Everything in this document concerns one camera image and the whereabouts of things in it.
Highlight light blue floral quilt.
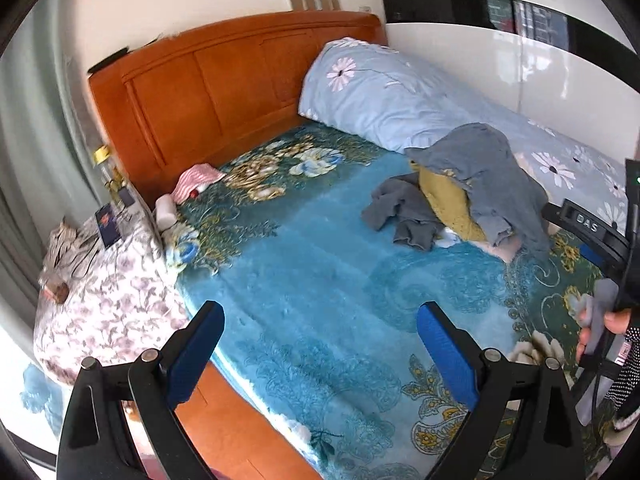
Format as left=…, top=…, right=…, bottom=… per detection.
left=297, top=37, right=630, bottom=233

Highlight grey curtain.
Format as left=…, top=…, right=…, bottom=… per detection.
left=0, top=10, right=108, bottom=321

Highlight wall switch plates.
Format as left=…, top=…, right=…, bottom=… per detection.
left=288, top=0, right=341, bottom=12

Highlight teal floral blanket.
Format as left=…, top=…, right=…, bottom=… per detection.
left=162, top=122, right=623, bottom=480

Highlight blue-grey garment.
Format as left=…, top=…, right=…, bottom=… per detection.
left=404, top=122, right=552, bottom=260

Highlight white roll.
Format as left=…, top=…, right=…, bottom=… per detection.
left=155, top=195, right=178, bottom=233

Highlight dark grey garment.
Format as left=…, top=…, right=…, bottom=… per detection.
left=361, top=172, right=446, bottom=252

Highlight mustard yellow garment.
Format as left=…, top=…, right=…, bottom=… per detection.
left=409, top=160, right=488, bottom=243

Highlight pink striped cloth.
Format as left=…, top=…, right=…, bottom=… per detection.
left=171, top=163, right=227, bottom=205

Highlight nightstand with floral cover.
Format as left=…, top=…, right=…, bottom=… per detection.
left=33, top=207, right=192, bottom=387

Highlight pink garment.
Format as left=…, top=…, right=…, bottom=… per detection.
left=472, top=237, right=523, bottom=263

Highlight white wardrobe with black stripe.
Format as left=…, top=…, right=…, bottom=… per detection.
left=380, top=0, right=640, bottom=161

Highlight person's right hand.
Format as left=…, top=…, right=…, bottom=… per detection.
left=575, top=307, right=635, bottom=367

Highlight striped crumpled cloth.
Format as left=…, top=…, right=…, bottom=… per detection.
left=41, top=217, right=91, bottom=273

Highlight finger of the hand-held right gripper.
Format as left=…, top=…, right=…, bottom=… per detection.
left=541, top=198, right=632, bottom=281

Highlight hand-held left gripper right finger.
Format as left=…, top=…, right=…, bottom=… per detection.
left=416, top=301, right=586, bottom=480

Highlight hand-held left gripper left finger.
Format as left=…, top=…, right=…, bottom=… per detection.
left=56, top=301, right=226, bottom=480

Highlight blue cloth on floor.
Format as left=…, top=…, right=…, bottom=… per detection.
left=20, top=364, right=66, bottom=423

